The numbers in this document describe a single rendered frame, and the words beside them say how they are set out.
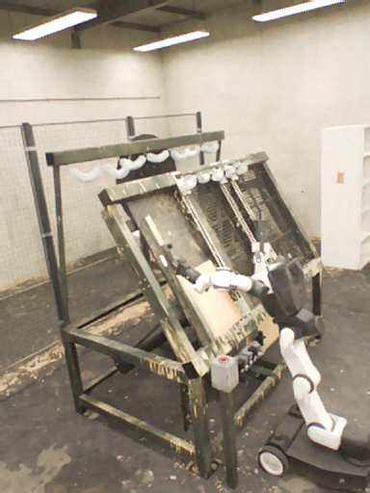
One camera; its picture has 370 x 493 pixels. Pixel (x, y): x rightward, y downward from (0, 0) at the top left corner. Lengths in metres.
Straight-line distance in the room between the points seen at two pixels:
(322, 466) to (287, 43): 6.88
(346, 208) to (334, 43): 2.88
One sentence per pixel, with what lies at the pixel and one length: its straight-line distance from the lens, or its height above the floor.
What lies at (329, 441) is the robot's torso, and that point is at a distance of 3.10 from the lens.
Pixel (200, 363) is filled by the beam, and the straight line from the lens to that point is 2.73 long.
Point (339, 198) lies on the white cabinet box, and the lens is 6.55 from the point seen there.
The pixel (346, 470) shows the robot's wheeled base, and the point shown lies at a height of 0.17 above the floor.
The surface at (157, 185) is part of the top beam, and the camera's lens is 3.01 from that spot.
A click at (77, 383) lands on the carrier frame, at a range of 3.81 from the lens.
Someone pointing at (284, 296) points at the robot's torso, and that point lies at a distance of 2.68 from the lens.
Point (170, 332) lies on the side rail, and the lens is 2.70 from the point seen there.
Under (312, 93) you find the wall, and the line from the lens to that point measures 8.10.
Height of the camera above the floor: 2.30
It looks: 16 degrees down
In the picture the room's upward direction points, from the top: 5 degrees counter-clockwise
